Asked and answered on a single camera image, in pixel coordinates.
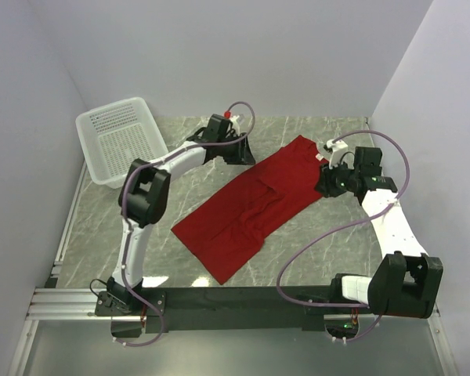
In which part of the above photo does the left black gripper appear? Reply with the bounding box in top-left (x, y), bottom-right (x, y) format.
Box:
top-left (218, 133), bottom-right (256, 166)

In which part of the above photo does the red t shirt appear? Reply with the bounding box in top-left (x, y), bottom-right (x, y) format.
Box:
top-left (172, 136), bottom-right (323, 284)

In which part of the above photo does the white plastic perforated basket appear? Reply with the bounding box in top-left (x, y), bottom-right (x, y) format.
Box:
top-left (75, 97), bottom-right (168, 189)

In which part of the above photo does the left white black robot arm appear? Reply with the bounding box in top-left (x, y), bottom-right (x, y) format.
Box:
top-left (106, 111), bottom-right (255, 315)

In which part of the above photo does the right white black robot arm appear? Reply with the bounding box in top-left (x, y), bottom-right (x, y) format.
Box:
top-left (315, 141), bottom-right (443, 319)

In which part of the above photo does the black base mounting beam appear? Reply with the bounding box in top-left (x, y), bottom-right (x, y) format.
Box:
top-left (95, 286), bottom-right (351, 334)

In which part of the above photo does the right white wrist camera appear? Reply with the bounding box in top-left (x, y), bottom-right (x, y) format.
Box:
top-left (324, 139), bottom-right (348, 169)

